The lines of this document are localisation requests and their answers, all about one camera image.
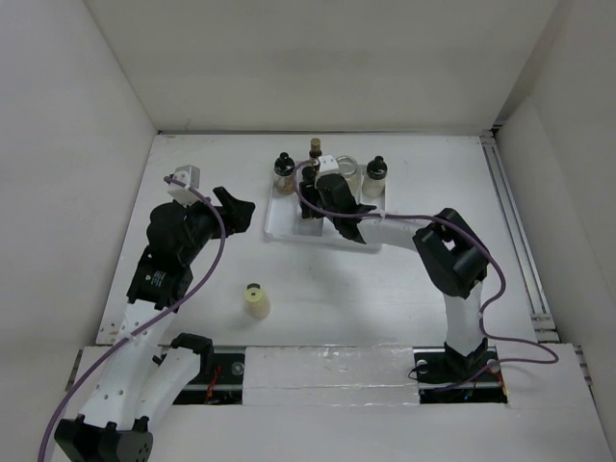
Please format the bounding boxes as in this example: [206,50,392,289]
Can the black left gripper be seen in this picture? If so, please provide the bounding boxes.
[176,187,252,264]

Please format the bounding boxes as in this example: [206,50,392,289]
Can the glass jar with metal rim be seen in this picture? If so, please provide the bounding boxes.
[336,156,361,198]

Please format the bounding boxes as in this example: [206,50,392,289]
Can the white powder black cap shaker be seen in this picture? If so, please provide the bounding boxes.
[362,155,388,198]

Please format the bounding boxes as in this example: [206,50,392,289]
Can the yellow label sauce bottle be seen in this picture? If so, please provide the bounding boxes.
[309,138,322,165]

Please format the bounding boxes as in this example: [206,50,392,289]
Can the brown granule black cap shaker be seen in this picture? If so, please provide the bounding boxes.
[273,152,295,195]

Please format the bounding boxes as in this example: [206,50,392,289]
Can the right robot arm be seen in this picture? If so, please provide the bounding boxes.
[297,167,489,383]

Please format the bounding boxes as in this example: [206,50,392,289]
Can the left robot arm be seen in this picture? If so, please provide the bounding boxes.
[53,179,256,461]

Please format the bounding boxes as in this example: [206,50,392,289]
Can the white divided organizer tray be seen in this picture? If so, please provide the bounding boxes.
[264,186,382,252]

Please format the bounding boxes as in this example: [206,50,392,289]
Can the cream yellow cap bottle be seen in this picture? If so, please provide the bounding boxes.
[244,283,270,320]

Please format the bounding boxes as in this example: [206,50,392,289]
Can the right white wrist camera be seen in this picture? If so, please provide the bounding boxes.
[318,155,340,176]

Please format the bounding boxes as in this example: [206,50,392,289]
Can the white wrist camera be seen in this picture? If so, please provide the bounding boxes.
[318,155,340,176]
[167,165,200,207]

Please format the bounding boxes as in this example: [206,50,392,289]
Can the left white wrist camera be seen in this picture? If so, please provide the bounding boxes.
[167,165,200,207]

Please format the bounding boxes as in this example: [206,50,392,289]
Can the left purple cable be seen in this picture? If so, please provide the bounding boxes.
[40,175,227,462]

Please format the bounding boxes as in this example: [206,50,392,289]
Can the purple cable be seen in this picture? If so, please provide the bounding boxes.
[40,175,227,462]
[293,161,560,391]

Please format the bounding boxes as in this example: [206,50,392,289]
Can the front aluminium rail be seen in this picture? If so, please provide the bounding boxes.
[174,346,508,407]

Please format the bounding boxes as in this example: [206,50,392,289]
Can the aluminium rail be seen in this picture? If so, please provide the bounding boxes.
[174,346,508,407]
[479,130,561,344]

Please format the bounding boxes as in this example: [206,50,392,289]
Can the aluminium rail right side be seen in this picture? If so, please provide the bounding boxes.
[479,130,561,344]

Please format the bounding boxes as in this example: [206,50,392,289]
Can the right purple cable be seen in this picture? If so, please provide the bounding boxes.
[293,161,560,391]

